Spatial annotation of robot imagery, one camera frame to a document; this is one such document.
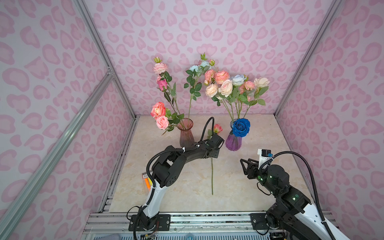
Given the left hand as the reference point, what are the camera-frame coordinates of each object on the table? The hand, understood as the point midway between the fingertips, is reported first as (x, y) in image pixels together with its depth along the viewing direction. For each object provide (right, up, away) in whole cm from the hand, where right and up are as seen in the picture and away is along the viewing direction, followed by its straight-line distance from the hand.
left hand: (215, 148), depth 97 cm
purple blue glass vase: (+12, +4, +1) cm, 13 cm away
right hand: (+11, -2, -24) cm, 27 cm away
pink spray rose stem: (+14, +30, -19) cm, 38 cm away
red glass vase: (-19, +6, -2) cm, 20 cm away
